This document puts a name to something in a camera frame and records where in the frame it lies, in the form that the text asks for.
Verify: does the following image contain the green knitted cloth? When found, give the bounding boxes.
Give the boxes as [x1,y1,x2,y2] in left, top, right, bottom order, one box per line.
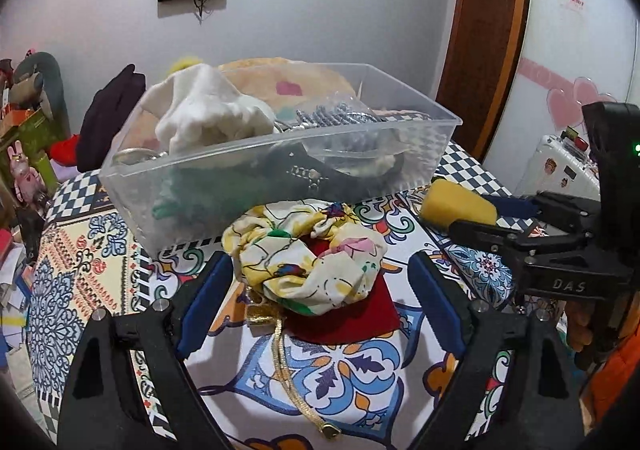
[150,165,271,225]

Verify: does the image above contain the white suitcase with stickers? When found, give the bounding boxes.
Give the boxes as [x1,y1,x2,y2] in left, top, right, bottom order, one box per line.
[517,127,601,203]

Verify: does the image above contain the yellow sponge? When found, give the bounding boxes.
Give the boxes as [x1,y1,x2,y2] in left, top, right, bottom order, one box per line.
[419,179,499,231]

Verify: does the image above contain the patterned tablecloth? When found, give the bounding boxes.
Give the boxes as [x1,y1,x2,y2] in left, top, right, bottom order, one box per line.
[25,140,601,450]

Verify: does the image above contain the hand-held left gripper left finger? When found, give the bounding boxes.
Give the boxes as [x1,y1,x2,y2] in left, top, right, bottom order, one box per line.
[57,250,236,450]

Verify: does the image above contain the red velvet pouch gold cord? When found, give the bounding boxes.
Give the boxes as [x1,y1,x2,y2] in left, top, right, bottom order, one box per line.
[244,240,402,442]

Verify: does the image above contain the clear plastic storage box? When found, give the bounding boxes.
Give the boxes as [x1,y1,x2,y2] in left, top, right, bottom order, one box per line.
[98,62,463,255]

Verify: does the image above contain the pink heart wall decoration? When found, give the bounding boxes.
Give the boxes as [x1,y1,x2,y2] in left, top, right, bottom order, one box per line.
[520,57,618,131]

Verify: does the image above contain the pink bunny figure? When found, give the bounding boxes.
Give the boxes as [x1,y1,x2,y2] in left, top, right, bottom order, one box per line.
[7,140,48,205]

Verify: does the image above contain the person's right forearm orange sleeve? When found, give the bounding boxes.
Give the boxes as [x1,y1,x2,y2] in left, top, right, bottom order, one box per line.
[582,325,640,433]

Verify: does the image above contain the peach plush cushion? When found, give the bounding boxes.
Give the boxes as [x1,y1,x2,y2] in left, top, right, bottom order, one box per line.
[217,57,361,113]

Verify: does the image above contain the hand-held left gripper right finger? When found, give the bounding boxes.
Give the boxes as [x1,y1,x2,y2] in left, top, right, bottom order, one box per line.
[407,250,588,450]

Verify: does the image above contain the grey plush toy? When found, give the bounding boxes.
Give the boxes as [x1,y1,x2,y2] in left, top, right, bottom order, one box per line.
[7,52,71,131]

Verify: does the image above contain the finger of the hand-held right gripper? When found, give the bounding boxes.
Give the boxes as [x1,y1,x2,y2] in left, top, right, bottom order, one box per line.
[447,217,601,261]
[489,190,602,233]

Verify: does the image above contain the silver hair claw clip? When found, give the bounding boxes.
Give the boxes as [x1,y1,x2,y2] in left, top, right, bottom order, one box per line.
[292,102,381,131]

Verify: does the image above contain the floral fabric scrunchie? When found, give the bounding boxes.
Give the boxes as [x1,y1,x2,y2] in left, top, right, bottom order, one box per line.
[221,199,390,318]

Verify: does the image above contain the brown wooden door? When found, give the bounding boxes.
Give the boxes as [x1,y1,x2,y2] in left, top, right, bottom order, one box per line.
[434,0,533,163]

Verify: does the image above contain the green cardboard box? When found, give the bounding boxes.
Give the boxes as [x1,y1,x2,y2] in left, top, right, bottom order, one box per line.
[0,107,68,185]

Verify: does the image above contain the yellow plush toy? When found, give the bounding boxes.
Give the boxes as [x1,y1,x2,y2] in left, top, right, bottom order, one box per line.
[167,57,206,75]

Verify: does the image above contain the red cloth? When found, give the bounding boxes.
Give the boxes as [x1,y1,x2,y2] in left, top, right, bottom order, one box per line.
[49,134,83,167]

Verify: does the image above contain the black studded belt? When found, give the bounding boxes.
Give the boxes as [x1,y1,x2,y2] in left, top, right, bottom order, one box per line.
[265,142,406,203]

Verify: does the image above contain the dark purple garment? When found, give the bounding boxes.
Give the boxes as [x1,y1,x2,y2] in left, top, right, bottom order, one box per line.
[76,64,147,173]

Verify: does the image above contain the person's right hand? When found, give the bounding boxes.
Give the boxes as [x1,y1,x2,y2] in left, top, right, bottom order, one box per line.
[564,301,597,357]

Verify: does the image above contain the white fluffy cloth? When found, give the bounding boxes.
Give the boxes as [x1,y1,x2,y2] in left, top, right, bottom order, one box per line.
[139,64,277,155]

